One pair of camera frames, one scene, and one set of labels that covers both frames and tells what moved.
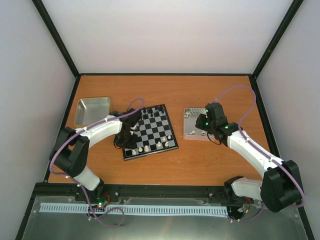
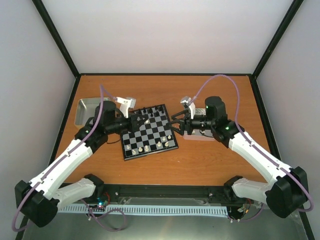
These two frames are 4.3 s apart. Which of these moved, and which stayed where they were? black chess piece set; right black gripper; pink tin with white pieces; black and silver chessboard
Moved: right black gripper
Stayed: black and silver chessboard; black chess piece set; pink tin with white pieces
